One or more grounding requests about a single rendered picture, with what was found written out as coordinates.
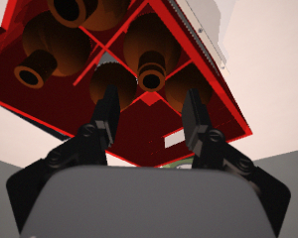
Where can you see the dark grey tray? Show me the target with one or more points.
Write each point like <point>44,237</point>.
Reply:
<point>60,136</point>

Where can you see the dark red box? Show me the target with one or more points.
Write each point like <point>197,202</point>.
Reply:
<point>64,103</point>

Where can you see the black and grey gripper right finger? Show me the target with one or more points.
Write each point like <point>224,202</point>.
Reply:
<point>212,152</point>

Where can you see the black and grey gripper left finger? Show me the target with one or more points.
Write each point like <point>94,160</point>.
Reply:
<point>86,148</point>

